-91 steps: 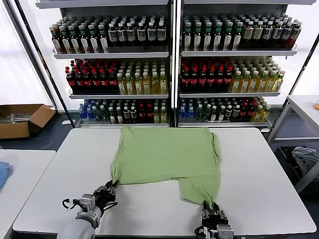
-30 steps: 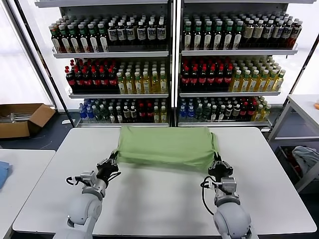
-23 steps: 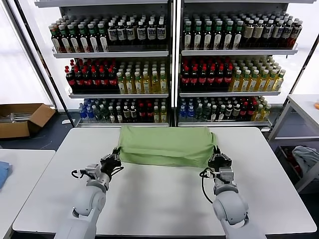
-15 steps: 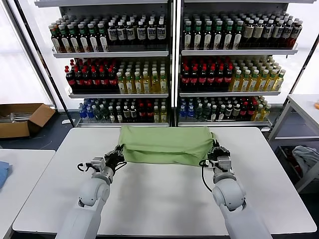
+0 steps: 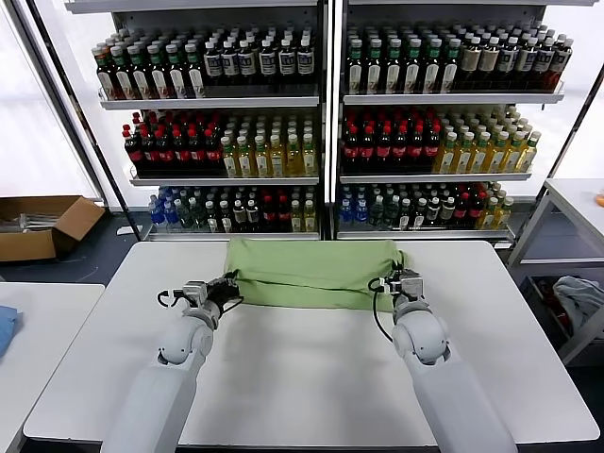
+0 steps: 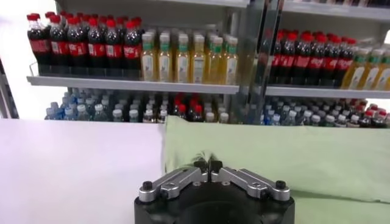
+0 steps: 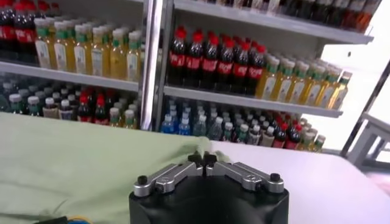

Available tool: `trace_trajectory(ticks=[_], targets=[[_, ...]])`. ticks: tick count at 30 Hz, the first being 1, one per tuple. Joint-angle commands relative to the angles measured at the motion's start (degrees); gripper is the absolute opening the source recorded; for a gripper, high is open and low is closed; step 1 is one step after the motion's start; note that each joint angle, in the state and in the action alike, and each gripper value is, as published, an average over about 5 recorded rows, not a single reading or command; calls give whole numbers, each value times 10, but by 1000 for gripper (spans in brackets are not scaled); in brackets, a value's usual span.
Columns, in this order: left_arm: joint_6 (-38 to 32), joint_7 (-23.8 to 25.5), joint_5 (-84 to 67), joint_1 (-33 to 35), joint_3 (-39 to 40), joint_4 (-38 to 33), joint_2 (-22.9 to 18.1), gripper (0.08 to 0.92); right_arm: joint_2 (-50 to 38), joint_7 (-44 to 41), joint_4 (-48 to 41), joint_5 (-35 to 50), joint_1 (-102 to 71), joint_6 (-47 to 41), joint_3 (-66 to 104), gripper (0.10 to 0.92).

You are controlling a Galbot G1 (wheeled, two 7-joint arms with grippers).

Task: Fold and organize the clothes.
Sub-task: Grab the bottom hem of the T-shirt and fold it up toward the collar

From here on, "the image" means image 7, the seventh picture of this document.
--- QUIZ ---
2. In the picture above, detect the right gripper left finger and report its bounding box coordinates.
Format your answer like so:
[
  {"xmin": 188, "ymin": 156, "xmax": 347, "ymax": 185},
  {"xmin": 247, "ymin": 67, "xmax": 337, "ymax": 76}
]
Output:
[{"xmin": 133, "ymin": 152, "xmax": 204, "ymax": 198}]

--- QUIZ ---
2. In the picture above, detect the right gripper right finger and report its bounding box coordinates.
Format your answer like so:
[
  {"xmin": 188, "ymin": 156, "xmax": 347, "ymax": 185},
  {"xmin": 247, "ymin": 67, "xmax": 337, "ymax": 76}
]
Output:
[{"xmin": 203, "ymin": 151, "xmax": 285, "ymax": 194}]

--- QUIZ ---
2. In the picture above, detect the green polo shirt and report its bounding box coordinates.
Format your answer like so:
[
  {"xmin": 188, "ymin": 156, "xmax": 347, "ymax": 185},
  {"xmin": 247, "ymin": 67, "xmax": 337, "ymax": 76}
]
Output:
[{"xmin": 0, "ymin": 111, "xmax": 231, "ymax": 224}]

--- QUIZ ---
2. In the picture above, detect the small dark tea bottle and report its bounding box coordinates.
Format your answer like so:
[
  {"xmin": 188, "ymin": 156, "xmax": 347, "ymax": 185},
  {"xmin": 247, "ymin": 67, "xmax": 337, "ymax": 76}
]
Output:
[
  {"xmin": 247, "ymin": 124, "xmax": 261, "ymax": 145},
  {"xmin": 58, "ymin": 99, "xmax": 74, "ymax": 121},
  {"xmin": 26, "ymin": 96, "xmax": 41, "ymax": 117},
  {"xmin": 42, "ymin": 97, "xmax": 59, "ymax": 119},
  {"xmin": 8, "ymin": 93, "xmax": 24, "ymax": 115},
  {"xmin": 261, "ymin": 126, "xmax": 275, "ymax": 147}
]

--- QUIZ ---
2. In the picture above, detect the small red-cap cola bottle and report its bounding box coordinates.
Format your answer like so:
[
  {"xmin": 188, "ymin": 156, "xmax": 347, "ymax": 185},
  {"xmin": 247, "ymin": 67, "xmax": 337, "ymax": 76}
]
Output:
[
  {"xmin": 285, "ymin": 124, "xmax": 302, "ymax": 150},
  {"xmin": 93, "ymin": 97, "xmax": 109, "ymax": 125},
  {"xmin": 273, "ymin": 122, "xmax": 289, "ymax": 149},
  {"xmin": 76, "ymin": 96, "xmax": 91, "ymax": 123}
]

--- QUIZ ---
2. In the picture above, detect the small blue water bottle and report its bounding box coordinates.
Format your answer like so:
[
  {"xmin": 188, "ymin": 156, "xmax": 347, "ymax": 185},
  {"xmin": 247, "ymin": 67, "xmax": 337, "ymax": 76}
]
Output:
[
  {"xmin": 178, "ymin": 117, "xmax": 192, "ymax": 136},
  {"xmin": 160, "ymin": 114, "xmax": 175, "ymax": 134}
]

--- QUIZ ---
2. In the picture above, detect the black metal pole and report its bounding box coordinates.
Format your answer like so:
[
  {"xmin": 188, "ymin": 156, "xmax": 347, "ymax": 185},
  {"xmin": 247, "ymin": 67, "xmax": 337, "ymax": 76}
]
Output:
[{"xmin": 340, "ymin": 60, "xmax": 390, "ymax": 158}]

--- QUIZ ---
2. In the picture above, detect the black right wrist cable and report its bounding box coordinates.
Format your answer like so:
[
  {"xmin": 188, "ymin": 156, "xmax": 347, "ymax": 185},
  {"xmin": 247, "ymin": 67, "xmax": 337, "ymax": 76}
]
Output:
[{"xmin": 32, "ymin": 215, "xmax": 93, "ymax": 224}]

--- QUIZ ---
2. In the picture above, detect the grey metal frame table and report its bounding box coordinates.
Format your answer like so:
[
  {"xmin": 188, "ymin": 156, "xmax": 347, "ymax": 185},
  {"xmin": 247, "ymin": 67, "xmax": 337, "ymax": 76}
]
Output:
[{"xmin": 347, "ymin": 112, "xmax": 390, "ymax": 171}]

